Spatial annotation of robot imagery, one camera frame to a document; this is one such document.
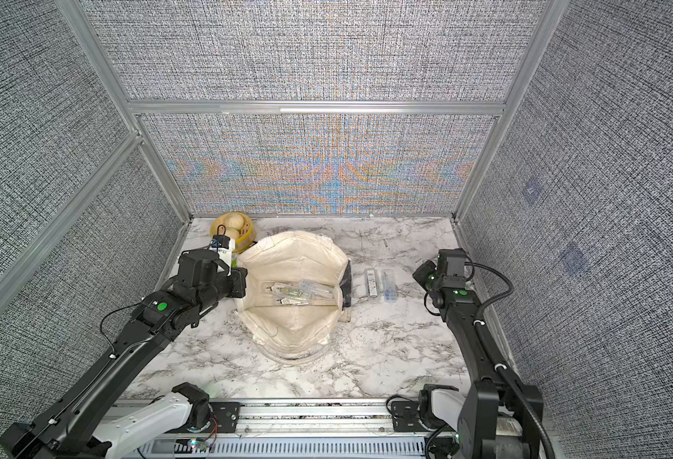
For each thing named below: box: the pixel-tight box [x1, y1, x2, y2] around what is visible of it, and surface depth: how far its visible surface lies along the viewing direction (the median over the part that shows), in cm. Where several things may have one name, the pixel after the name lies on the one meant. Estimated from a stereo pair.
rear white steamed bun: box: [226, 213, 245, 231], surface depth 112 cm
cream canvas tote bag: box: [236, 231, 352, 365], surface depth 83 cm
